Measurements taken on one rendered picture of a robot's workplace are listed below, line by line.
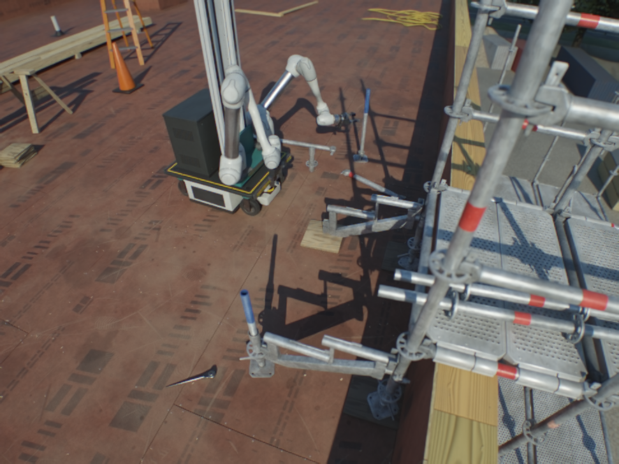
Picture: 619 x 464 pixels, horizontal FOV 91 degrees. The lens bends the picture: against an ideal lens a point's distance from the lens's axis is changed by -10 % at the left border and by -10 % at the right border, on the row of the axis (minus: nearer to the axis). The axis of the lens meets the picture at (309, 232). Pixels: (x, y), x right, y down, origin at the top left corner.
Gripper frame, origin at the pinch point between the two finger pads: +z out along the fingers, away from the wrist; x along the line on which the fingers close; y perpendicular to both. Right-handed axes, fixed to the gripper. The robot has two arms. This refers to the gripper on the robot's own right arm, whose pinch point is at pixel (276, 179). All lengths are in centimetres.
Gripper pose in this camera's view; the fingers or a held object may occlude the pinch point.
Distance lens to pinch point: 275.0
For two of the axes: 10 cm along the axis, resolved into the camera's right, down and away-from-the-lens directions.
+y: -9.2, -2.8, 2.8
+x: -3.9, 6.5, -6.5
